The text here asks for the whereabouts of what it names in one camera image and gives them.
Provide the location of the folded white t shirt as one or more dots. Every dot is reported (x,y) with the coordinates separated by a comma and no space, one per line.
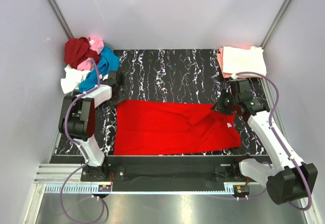
(237,60)

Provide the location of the aluminium corner post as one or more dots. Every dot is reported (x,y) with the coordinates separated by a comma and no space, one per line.
(62,21)
(278,17)

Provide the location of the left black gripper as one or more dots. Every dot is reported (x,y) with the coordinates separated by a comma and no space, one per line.
(117,95)

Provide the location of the left aluminium corner post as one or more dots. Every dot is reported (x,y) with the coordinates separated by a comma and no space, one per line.
(62,21)

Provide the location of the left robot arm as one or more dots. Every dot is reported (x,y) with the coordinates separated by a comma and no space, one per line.
(77,119)

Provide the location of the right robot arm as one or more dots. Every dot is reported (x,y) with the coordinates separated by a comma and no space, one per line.
(290,178)

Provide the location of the pink t shirt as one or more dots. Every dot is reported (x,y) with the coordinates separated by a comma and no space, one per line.
(97,45)

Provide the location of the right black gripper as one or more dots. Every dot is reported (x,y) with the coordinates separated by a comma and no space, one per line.
(224,102)

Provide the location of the right aluminium corner post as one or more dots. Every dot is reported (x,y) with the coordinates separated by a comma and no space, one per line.
(278,17)

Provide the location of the bright red t shirt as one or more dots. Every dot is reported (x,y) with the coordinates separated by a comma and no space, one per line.
(156,128)

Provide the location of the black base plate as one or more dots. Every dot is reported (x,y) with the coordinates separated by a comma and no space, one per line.
(171,174)

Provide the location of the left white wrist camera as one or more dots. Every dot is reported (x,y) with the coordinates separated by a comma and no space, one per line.
(113,78)

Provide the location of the folded salmon t shirt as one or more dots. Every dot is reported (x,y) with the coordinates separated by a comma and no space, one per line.
(220,61)

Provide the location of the blue t shirt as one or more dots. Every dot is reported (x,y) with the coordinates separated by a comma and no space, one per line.
(108,62)

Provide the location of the dark red t shirt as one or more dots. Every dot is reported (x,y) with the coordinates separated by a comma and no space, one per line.
(77,50)

